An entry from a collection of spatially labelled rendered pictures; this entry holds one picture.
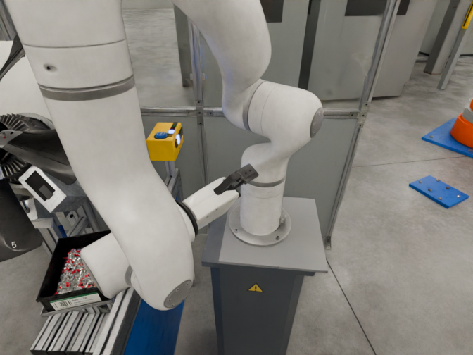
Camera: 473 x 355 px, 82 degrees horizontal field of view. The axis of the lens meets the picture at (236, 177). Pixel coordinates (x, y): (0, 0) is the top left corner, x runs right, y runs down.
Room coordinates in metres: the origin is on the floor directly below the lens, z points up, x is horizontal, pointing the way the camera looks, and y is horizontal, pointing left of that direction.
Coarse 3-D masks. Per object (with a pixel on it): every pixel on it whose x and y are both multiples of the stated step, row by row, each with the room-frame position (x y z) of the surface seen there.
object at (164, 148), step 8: (160, 128) 0.99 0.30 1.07; (168, 128) 0.99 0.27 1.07; (176, 128) 0.99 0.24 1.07; (152, 136) 0.92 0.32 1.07; (176, 136) 0.95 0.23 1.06; (152, 144) 0.89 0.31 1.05; (160, 144) 0.89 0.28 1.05; (168, 144) 0.89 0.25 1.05; (152, 152) 0.89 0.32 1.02; (160, 152) 0.89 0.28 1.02; (168, 152) 0.89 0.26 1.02; (176, 152) 0.91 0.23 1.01; (152, 160) 0.89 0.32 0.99; (160, 160) 0.89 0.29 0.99; (168, 160) 0.89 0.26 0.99
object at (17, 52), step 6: (18, 36) 0.92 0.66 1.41; (18, 42) 0.87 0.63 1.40; (12, 48) 0.91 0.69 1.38; (18, 48) 0.83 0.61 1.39; (12, 54) 0.83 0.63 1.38; (18, 54) 0.80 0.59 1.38; (24, 54) 0.79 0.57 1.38; (12, 60) 0.80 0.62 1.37; (18, 60) 0.78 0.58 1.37; (6, 66) 0.79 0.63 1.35; (12, 66) 0.77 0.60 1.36; (0, 72) 0.79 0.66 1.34; (6, 72) 0.76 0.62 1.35; (0, 78) 0.75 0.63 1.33
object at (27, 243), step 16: (0, 192) 0.61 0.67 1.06; (0, 208) 0.57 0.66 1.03; (16, 208) 0.59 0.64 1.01; (0, 224) 0.54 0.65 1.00; (16, 224) 0.55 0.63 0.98; (32, 224) 0.57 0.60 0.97; (0, 240) 0.51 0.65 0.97; (32, 240) 0.53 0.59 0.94; (0, 256) 0.48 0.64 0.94; (16, 256) 0.49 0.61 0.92
